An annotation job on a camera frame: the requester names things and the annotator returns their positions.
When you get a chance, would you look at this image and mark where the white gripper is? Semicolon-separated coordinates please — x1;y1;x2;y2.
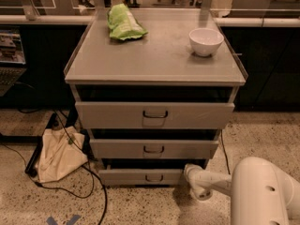
184;164;213;201

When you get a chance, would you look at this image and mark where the grey bottom drawer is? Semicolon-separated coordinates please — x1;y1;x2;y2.
98;169;186;186

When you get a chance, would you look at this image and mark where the grey drawer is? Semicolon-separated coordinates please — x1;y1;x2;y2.
90;139;218;159
98;169;186;186
75;102;234;129

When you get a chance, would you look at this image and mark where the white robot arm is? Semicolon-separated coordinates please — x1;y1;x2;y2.
184;157;300;225

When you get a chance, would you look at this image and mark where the grey middle drawer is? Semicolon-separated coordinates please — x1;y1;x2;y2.
90;139;218;159

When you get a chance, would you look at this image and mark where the grey drawer cabinet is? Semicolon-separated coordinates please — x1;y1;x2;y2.
63;7;249;188

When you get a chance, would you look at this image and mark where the grey top drawer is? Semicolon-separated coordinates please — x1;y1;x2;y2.
75;102;234;129

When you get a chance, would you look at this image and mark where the white ceramic bowl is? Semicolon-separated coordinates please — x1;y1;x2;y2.
189;28;224;56

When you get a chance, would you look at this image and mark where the cream tote bag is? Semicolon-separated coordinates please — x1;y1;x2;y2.
36;127;88;183

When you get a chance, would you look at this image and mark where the green chip bag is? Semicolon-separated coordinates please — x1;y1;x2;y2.
107;4;148;40

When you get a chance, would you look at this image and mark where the laptop computer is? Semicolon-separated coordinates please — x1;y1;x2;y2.
0;25;27;97

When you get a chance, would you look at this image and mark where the black floor cable right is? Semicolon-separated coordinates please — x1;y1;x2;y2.
219;128;233;176

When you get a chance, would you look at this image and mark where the black floor cable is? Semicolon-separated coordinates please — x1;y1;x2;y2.
219;128;233;176
0;108;109;225

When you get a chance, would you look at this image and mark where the black floor cable left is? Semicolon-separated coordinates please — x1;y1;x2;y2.
0;108;109;225

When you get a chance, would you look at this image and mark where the white horizontal rail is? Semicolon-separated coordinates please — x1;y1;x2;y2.
0;15;300;28

